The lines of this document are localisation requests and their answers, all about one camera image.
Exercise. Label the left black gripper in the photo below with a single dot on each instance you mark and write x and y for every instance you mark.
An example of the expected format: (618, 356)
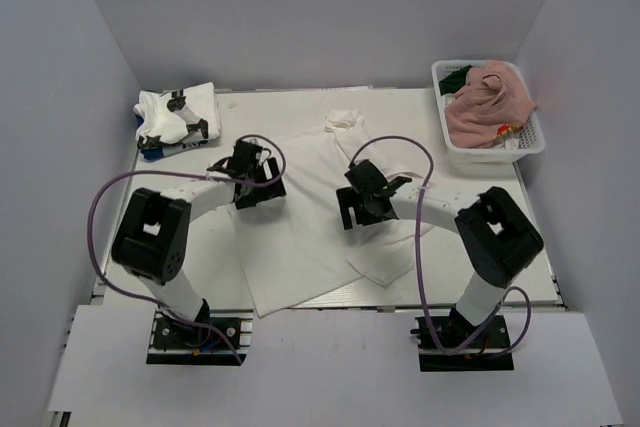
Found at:
(275, 190)

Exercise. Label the folded blue t-shirt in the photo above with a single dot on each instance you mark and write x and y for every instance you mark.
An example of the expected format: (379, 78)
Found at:
(152, 148)

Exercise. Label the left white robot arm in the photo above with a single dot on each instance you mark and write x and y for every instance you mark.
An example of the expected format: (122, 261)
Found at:
(151, 240)

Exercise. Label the white red-print t-shirt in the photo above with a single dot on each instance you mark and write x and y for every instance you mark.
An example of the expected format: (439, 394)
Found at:
(294, 248)

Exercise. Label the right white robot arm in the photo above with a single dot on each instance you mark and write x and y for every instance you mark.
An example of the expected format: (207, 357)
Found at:
(499, 239)

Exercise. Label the pink t-shirt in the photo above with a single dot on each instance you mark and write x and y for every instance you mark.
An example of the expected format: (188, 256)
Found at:
(492, 104)

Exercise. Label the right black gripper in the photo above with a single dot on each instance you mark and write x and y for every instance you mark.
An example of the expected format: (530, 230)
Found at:
(349, 197)

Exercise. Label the dark green t-shirt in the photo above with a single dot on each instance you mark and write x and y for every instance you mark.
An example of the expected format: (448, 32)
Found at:
(454, 81)

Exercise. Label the folded white printed t-shirt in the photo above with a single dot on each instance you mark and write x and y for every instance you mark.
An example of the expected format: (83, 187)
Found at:
(181, 116)

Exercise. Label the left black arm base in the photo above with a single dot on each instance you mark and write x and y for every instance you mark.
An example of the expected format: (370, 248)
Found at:
(172, 343)

